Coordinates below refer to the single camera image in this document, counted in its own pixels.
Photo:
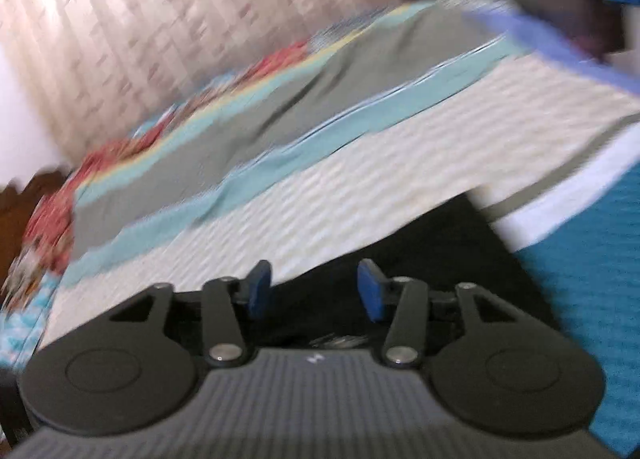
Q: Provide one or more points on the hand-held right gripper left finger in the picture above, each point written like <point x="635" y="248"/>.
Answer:
<point x="259" y="289"/>

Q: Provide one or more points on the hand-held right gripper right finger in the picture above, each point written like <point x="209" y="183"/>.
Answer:
<point x="371" y="289"/>

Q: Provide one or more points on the black pants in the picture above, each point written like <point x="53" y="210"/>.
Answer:
<point x="425" y="249"/>

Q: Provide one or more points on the striped grey teal white cloth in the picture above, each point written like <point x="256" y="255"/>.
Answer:
<point x="380" y="174"/>

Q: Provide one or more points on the grey and teal striped sheet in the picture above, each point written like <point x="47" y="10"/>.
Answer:
<point x="280" y="109"/>

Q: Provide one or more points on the red floral printed blanket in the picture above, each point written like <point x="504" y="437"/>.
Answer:
<point x="65" y="199"/>

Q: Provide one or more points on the teal blue textured cloth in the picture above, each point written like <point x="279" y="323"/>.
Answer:
<point x="590" y="289"/>

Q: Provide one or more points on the brown wooden headboard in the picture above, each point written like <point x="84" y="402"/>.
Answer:
<point x="20" y="209"/>

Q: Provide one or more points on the beige patterned curtain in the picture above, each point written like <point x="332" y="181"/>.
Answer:
<point x="150" y="24"/>

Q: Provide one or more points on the purple blue cloth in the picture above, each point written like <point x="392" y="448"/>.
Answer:
<point x="545" y="41"/>

